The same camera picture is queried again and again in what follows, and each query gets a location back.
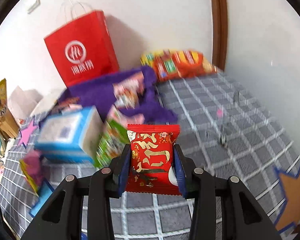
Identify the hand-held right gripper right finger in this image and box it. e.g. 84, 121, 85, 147
174, 144, 283, 240

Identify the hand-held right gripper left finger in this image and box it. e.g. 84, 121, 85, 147
20, 144, 132, 240

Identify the red snack packet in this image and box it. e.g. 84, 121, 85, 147
125, 124, 183, 196

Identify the green snack packet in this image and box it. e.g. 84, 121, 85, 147
94, 119, 130, 169

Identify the pink paper star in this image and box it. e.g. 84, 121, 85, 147
16, 116, 40, 147

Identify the grey checked bed sheet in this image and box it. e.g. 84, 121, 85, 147
0, 71, 300, 240

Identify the yellow pink snack bag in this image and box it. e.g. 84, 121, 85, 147
19, 150, 44, 197

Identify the blue white box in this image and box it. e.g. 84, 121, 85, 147
35, 106, 105, 164

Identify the pink white snack packet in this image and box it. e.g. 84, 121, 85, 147
51, 97, 82, 113

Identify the strawberry print snack packet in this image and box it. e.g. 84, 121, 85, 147
112, 75, 145, 108

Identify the purple cloth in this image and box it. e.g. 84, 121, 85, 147
57, 66, 178, 125

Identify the red paper bag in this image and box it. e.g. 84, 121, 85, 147
44, 0, 120, 88

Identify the orange chip bag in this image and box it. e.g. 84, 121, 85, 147
152, 50, 217, 82

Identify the orange paper star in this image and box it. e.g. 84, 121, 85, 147
272, 160, 300, 233

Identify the white light switch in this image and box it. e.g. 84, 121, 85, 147
25, 0, 42, 14

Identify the brown wooden door frame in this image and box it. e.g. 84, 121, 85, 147
207, 0, 228, 72

